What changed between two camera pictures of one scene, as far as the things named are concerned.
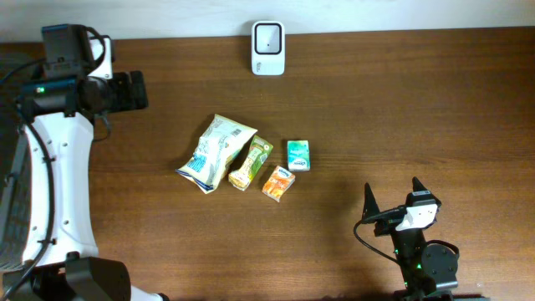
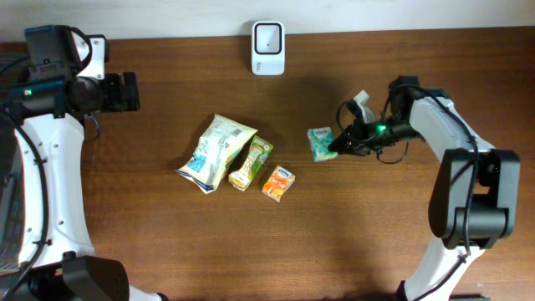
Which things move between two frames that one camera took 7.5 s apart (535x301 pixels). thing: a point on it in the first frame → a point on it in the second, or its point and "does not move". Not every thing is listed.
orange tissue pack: x=278 y=183 does not move
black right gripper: x=386 y=225 → x=359 y=145
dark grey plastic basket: x=16 y=188 does not move
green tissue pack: x=298 y=155 → x=319 y=139
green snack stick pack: x=258 y=151 does not move
